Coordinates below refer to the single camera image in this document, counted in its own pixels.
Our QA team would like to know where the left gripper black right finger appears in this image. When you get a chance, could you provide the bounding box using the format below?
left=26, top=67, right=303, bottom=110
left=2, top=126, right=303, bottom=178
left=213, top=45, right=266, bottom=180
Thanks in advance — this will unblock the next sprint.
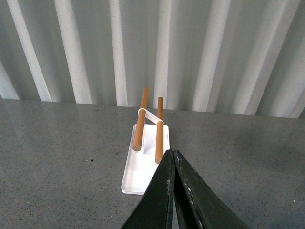
left=173, top=150, right=249, bottom=229

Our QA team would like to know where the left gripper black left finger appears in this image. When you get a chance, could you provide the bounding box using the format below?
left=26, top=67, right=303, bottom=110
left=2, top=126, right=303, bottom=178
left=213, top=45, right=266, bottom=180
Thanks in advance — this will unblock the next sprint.
left=122, top=149, right=175, bottom=229

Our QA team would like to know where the white rack with wooden rods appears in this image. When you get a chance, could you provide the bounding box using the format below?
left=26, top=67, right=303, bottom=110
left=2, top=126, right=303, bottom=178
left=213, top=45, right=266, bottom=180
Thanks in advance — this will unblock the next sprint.
left=121, top=87, right=170, bottom=195

